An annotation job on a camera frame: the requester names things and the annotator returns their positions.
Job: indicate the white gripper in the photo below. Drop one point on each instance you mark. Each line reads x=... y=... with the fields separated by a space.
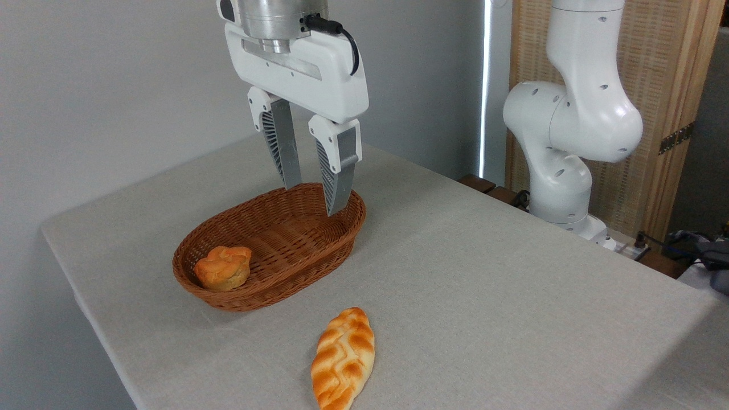
x=307 y=80

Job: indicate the round orange bread bun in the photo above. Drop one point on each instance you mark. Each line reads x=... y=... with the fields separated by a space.
x=223 y=269

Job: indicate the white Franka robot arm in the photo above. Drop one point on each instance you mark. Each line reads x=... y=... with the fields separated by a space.
x=592 y=114

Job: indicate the brown wicker basket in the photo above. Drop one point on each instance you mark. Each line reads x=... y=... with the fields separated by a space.
x=285 y=245

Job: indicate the long braided bread loaf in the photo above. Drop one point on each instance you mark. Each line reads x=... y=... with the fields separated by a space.
x=343 y=359

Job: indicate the silver metal wrist flange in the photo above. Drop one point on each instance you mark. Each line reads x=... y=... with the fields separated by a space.
x=273 y=17

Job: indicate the bright vertical light strip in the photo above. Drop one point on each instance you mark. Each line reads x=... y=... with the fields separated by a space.
x=486 y=85

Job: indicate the grey tablecloth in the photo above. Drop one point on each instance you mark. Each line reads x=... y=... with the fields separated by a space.
x=484 y=285

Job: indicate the wooden rattan folding screen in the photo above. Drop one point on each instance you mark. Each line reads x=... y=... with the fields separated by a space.
x=660 y=57

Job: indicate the metal screen hinge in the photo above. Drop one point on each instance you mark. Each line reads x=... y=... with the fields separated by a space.
x=676 y=138

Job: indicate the dark grey device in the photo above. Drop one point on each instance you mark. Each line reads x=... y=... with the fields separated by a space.
x=720 y=282

